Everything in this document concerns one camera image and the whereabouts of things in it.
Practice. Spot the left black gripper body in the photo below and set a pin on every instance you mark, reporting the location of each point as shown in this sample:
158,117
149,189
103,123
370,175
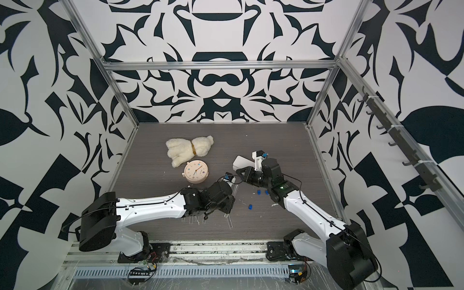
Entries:
226,206

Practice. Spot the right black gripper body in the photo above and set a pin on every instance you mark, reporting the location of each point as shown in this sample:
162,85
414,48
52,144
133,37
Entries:
258,178

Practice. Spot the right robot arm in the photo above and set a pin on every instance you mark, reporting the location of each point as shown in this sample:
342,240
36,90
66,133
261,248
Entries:
343,249

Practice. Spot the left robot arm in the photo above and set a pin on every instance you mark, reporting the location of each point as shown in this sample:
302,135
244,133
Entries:
105,223

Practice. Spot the pink round alarm clock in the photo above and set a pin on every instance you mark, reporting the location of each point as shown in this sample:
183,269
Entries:
196,171

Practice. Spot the white rectangular box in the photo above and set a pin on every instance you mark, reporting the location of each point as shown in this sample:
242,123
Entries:
241,162

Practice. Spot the cream plush dog toy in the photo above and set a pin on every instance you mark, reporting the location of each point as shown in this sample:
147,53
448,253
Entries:
181,150

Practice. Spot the right electronics board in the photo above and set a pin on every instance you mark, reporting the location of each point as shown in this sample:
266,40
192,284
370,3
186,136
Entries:
299,273

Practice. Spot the electronics board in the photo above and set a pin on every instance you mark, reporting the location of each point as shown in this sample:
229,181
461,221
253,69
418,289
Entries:
140,275
299,273

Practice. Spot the left electronics board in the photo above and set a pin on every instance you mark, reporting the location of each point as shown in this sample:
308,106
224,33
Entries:
140,275

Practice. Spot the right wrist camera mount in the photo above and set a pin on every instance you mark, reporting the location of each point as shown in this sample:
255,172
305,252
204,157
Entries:
259,157

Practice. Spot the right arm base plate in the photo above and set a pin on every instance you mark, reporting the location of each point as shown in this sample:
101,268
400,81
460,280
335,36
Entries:
282,251

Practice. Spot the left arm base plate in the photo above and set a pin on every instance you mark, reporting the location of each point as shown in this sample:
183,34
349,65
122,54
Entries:
155,252

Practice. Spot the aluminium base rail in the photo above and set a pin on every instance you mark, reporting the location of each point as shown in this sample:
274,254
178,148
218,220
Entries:
184,252

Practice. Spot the wall hook rack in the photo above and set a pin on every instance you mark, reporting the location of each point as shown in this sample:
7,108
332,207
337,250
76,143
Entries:
402,139

